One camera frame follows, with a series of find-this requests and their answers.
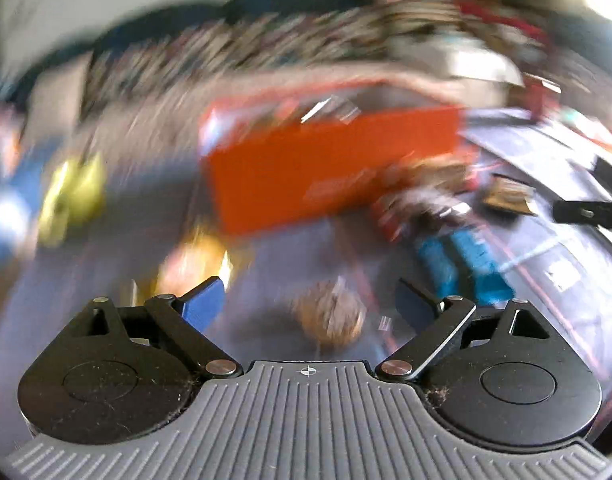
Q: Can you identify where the blue snack pack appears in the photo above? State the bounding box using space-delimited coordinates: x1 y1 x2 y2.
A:
415 228 515 307

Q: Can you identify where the round brown cookie pack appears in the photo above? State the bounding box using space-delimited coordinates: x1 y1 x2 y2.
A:
291 276 367 348

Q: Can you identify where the red soda can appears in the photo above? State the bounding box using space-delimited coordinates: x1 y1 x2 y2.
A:
524 74 562 124

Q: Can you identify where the dark red cookie pack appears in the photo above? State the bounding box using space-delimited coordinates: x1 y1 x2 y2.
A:
370 180 473 243

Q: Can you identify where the yellow-green mug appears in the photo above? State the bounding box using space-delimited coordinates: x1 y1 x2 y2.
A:
38 153 106 247

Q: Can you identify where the orange cardboard box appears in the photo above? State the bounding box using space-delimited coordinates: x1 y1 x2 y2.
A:
199 78 464 235

